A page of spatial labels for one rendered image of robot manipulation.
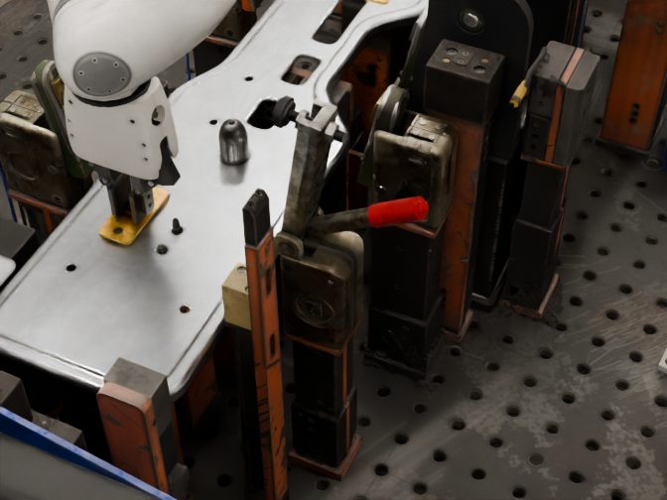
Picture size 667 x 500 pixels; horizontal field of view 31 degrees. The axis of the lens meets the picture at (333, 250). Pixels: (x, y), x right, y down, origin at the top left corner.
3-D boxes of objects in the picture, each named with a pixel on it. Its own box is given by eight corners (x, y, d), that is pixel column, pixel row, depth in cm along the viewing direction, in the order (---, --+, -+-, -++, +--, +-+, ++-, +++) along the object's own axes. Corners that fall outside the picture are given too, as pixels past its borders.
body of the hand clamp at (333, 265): (310, 423, 145) (303, 214, 120) (362, 442, 143) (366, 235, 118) (287, 460, 142) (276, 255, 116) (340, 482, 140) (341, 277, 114)
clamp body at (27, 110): (64, 278, 162) (12, 69, 136) (140, 307, 158) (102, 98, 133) (24, 326, 156) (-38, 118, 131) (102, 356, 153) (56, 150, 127)
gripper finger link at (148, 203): (168, 165, 121) (175, 212, 126) (140, 156, 122) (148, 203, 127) (152, 185, 119) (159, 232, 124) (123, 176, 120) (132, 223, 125)
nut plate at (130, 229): (139, 183, 130) (138, 175, 129) (170, 192, 128) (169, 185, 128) (96, 234, 124) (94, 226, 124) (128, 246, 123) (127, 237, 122)
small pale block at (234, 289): (256, 475, 140) (237, 260, 114) (284, 486, 139) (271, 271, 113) (242, 499, 138) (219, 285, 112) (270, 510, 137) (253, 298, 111)
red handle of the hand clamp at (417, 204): (295, 207, 118) (428, 183, 108) (307, 224, 119) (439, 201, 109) (276, 236, 116) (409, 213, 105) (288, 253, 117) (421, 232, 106)
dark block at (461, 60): (423, 299, 159) (443, 36, 128) (473, 315, 156) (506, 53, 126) (408, 325, 155) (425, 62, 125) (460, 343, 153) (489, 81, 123)
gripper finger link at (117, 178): (126, 151, 122) (134, 198, 127) (98, 142, 123) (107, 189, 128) (109, 171, 120) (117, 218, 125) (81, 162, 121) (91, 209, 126)
